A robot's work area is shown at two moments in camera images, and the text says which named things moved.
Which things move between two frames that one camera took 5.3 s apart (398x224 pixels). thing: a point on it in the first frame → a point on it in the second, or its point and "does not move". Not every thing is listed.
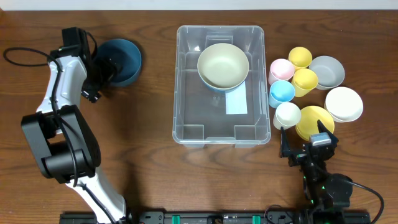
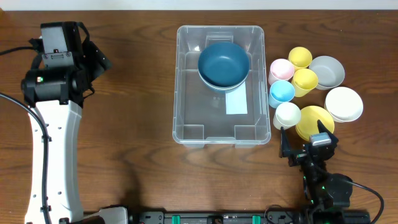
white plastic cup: (287, 115) does not move
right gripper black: (298, 156) does not move
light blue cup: (281, 91) does not move
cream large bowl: (223, 65) → (224, 89)
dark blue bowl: (126, 57) → (223, 64)
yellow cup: (304, 81) does not move
